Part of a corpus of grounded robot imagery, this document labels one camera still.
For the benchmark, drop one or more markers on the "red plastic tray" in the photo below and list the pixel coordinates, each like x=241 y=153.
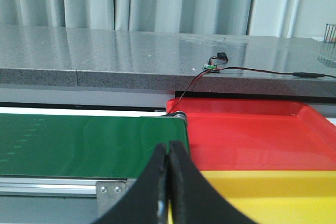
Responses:
x=237 y=134

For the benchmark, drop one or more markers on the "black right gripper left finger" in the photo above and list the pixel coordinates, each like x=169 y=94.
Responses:
x=146 y=200

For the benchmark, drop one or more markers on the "steel conveyor support bracket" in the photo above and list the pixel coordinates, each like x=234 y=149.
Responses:
x=108 y=193

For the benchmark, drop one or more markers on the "aluminium conveyor side rail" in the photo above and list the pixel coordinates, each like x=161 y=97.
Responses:
x=48 y=187

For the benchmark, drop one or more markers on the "wire rack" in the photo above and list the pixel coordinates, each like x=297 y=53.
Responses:
x=327 y=50

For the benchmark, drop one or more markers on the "conveyor end roller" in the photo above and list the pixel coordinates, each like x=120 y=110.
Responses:
x=179 y=115

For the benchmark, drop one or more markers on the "grey pleated curtain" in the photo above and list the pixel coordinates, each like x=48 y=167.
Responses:
x=280 y=18

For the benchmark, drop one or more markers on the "small green circuit board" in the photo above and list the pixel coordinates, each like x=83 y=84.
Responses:
x=215 y=62

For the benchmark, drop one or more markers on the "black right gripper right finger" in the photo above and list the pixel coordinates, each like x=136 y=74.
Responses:
x=193 y=198

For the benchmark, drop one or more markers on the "grey stone counter shelf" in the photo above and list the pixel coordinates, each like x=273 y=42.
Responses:
x=95 y=58

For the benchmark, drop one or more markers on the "green conveyor belt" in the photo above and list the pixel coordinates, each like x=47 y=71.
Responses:
x=83 y=146

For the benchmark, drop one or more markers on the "yellow plastic tray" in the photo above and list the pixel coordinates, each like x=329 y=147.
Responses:
x=278 y=196

